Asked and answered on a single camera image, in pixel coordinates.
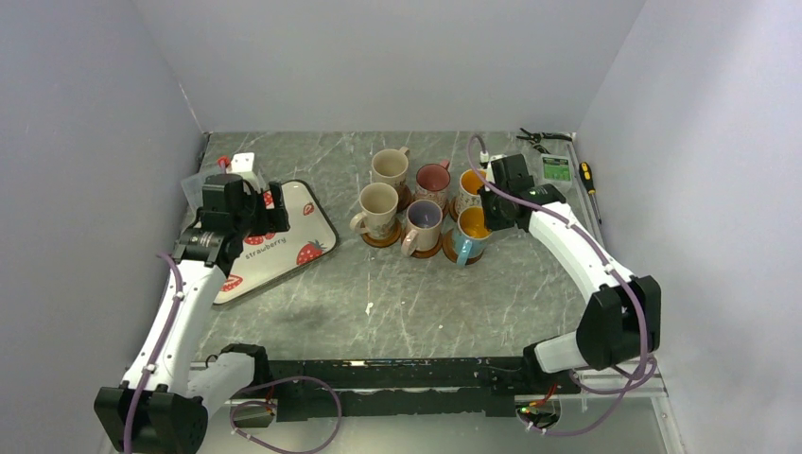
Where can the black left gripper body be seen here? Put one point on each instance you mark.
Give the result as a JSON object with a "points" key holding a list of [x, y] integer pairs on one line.
{"points": [[253, 218]]}

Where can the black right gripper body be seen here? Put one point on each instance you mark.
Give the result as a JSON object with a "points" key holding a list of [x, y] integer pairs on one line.
{"points": [[495, 217]]}

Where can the orange interior white mug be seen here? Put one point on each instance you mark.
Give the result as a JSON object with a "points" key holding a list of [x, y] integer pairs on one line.
{"points": [[468, 193]]}

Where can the dark brown wooden coaster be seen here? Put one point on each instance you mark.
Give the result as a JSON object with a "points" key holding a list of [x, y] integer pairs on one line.
{"points": [[451, 253]]}

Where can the pink mug purple interior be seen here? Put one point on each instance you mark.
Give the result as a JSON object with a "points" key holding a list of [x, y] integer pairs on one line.
{"points": [[424, 221]]}

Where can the cream patterned mug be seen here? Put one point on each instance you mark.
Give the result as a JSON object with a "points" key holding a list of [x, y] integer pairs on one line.
{"points": [[391, 166]]}

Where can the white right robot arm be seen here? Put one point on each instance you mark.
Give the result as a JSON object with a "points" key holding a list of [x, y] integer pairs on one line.
{"points": [[622, 315]]}

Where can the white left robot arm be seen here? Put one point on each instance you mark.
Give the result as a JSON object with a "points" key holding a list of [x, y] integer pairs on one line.
{"points": [[159, 406]]}

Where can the white strawberry serving tray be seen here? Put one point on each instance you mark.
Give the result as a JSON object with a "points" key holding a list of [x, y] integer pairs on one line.
{"points": [[267, 260]]}

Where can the clear plastic screw box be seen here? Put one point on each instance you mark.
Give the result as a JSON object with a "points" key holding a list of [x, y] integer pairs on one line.
{"points": [[192, 189]]}

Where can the white green electronic device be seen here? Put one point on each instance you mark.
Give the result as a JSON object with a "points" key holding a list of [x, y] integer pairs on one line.
{"points": [[556, 170]]}

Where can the black pliers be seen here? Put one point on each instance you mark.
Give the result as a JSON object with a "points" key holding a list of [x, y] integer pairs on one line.
{"points": [[535, 139]]}

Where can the yellow black screwdriver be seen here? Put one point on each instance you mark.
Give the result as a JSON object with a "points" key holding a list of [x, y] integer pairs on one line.
{"points": [[586, 175]]}

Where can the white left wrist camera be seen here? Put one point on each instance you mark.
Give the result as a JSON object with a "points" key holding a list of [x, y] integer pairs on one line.
{"points": [[242, 164]]}

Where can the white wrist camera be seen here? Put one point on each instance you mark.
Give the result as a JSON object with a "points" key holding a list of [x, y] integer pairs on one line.
{"points": [[242, 164], [487, 159]]}

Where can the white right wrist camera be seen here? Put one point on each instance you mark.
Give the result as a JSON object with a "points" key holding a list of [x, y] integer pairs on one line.
{"points": [[487, 159]]}

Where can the black base frame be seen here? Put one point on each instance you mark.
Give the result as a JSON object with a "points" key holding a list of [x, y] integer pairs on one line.
{"points": [[320, 388]]}

